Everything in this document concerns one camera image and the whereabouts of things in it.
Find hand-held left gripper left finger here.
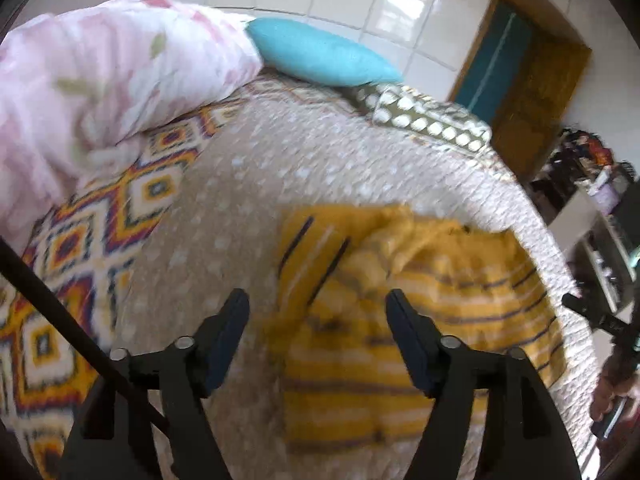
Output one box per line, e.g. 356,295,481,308
59,288,251,480

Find geometric patterned blanket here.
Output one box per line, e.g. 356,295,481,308
0,95,251,480

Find pink floral quilt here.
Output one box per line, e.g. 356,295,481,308
0,0,266,256

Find cluttered dark shelf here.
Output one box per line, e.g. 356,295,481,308
530,127,638,221

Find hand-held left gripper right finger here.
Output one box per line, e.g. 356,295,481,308
384,288,582,480

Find teal door panel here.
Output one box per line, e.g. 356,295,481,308
452,0,536,123

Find black cable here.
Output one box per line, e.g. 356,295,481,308
0,237,173,433

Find beige dotted bedspread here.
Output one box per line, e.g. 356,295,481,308
100,72,603,480

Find yellow striped garment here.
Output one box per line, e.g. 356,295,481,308
265,202,568,453

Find teal pillow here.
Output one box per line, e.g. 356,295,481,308
245,16,405,87

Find olive polka dot pillow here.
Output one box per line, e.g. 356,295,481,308
350,83,493,156

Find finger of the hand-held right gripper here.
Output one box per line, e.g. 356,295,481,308
561,293,628,338

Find white cabinet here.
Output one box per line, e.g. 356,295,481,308
547,187,640,316

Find person's right hand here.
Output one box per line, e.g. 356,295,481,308
589,347,638,423

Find wooden door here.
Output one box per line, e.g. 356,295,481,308
487,15,593,181

